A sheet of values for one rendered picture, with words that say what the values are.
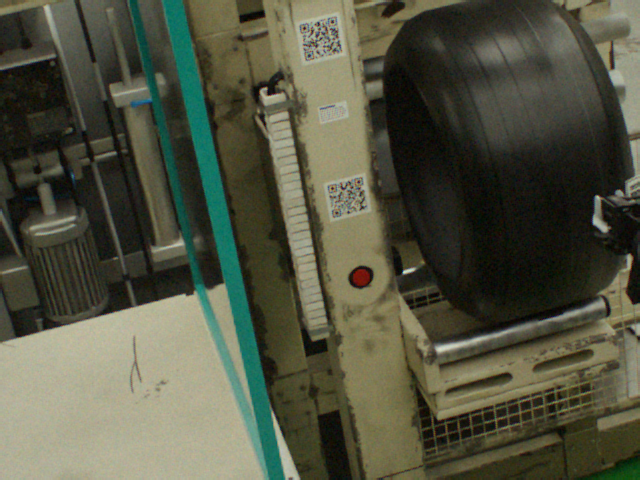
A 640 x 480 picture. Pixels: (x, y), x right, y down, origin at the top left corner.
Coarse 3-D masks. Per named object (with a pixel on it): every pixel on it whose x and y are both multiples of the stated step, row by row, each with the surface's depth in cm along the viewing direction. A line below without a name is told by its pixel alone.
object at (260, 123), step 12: (264, 120) 279; (264, 132) 269; (264, 144) 271; (264, 156) 276; (264, 168) 281; (276, 180) 270; (276, 192) 272; (276, 204) 277; (276, 216) 282; (276, 228) 287; (288, 252) 278
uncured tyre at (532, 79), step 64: (512, 0) 232; (384, 64) 252; (448, 64) 221; (512, 64) 220; (576, 64) 220; (448, 128) 219; (512, 128) 216; (576, 128) 217; (448, 192) 271; (512, 192) 216; (576, 192) 218; (448, 256) 265; (512, 256) 221; (576, 256) 224
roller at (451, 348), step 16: (576, 304) 245; (592, 304) 245; (608, 304) 245; (512, 320) 244; (528, 320) 243; (544, 320) 243; (560, 320) 244; (576, 320) 244; (592, 320) 246; (464, 336) 242; (480, 336) 242; (496, 336) 242; (512, 336) 242; (528, 336) 243; (448, 352) 240; (464, 352) 241; (480, 352) 242
